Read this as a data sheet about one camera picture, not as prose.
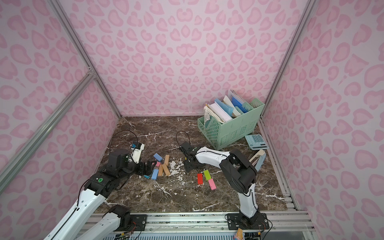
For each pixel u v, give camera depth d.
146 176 0.88
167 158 0.96
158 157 0.95
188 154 0.73
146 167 0.66
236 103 0.95
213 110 0.87
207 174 0.88
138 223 0.73
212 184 0.85
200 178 0.88
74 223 0.42
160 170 0.90
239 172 0.49
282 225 0.72
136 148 0.64
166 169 0.90
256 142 1.01
